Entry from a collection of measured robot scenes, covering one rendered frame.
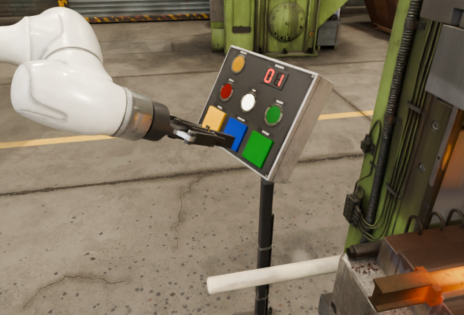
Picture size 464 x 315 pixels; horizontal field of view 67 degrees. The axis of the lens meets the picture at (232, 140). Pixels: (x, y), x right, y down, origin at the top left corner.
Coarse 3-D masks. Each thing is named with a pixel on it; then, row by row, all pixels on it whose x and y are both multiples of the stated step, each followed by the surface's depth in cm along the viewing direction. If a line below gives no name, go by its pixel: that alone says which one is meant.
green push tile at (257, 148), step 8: (256, 136) 89; (264, 136) 88; (248, 144) 91; (256, 144) 89; (264, 144) 87; (272, 144) 86; (248, 152) 90; (256, 152) 88; (264, 152) 86; (256, 160) 88; (264, 160) 86
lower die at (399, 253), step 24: (384, 240) 66; (408, 240) 65; (432, 240) 65; (456, 240) 64; (384, 264) 66; (408, 264) 59; (432, 264) 59; (456, 264) 58; (432, 312) 55; (456, 312) 51
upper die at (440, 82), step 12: (444, 24) 47; (444, 36) 47; (456, 36) 45; (444, 48) 47; (456, 48) 45; (444, 60) 48; (456, 60) 46; (432, 72) 50; (444, 72) 48; (456, 72) 46; (432, 84) 50; (444, 84) 48; (456, 84) 46; (444, 96) 48; (456, 96) 46
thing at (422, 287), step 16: (416, 272) 54; (432, 272) 55; (448, 272) 55; (384, 288) 51; (400, 288) 51; (416, 288) 52; (432, 288) 52; (448, 288) 53; (384, 304) 53; (400, 304) 53; (416, 304) 54; (432, 304) 53
